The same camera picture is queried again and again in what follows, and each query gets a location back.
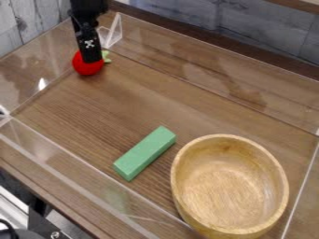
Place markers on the green rectangular block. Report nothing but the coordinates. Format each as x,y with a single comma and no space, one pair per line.
134,160

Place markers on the red plush strawberry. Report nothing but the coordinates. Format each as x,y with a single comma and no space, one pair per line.
88,69

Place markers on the wooden bowl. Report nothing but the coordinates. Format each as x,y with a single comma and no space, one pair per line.
229,187

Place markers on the clear acrylic corner bracket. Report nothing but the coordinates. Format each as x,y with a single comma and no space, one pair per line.
110,35

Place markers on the clear acrylic tray wall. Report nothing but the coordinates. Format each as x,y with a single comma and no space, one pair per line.
66,126

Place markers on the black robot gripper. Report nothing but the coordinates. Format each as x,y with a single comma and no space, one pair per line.
84,12

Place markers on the black metal mount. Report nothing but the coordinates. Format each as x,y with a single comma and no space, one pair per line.
42,227

